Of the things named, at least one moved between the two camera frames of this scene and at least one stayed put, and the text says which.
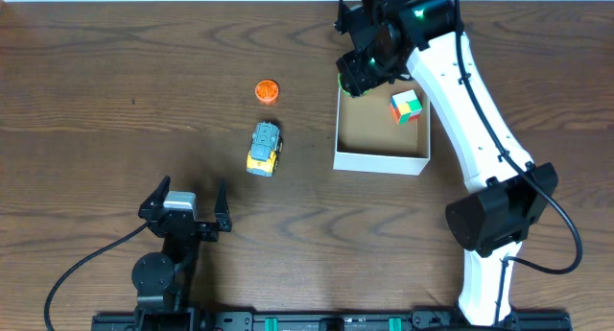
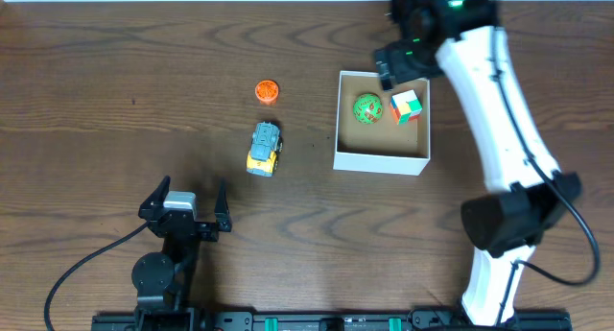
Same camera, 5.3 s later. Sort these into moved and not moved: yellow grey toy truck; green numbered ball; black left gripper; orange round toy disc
Moved: green numbered ball
Not moved: orange round toy disc; yellow grey toy truck; black left gripper
